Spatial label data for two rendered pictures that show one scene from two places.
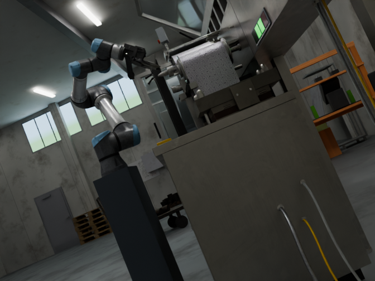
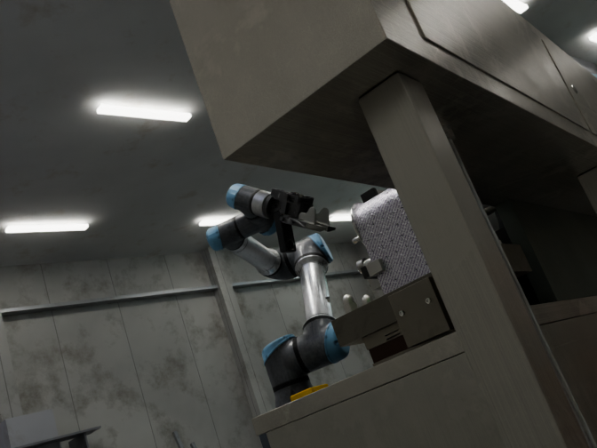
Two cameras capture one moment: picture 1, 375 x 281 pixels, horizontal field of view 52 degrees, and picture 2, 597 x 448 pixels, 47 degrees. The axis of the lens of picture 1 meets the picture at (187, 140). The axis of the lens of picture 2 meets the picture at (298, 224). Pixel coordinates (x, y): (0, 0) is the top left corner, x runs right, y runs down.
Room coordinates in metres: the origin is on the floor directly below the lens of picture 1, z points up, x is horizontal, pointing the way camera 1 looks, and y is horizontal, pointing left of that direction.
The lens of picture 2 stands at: (0.51, -1.01, 0.79)
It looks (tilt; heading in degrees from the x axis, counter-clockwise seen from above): 18 degrees up; 37
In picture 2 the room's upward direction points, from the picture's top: 20 degrees counter-clockwise
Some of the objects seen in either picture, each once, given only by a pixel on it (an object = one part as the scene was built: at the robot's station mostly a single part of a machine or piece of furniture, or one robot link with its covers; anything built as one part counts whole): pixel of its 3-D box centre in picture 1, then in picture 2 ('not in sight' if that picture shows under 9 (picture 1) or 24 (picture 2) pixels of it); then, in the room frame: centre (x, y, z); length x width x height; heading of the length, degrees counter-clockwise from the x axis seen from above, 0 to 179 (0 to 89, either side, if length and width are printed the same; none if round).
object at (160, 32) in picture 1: (161, 36); not in sight; (2.50, -0.11, 1.66); 0.07 x 0.07 x 0.10; 81
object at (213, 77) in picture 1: (215, 81); (417, 257); (1.89, -0.24, 1.11); 0.23 x 0.01 x 0.18; 94
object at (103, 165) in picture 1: (112, 164); (295, 397); (2.08, 0.43, 0.95); 0.15 x 0.15 x 0.10
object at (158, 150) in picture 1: (203, 147); (559, 330); (2.89, -0.09, 0.88); 2.52 x 0.66 x 0.04; 4
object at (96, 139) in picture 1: (105, 144); (285, 360); (2.08, 0.42, 1.07); 0.13 x 0.12 x 0.14; 114
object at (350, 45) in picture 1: (328, 107); not in sight; (6.86, -2.56, 0.85); 1.35 x 1.18 x 1.71; 85
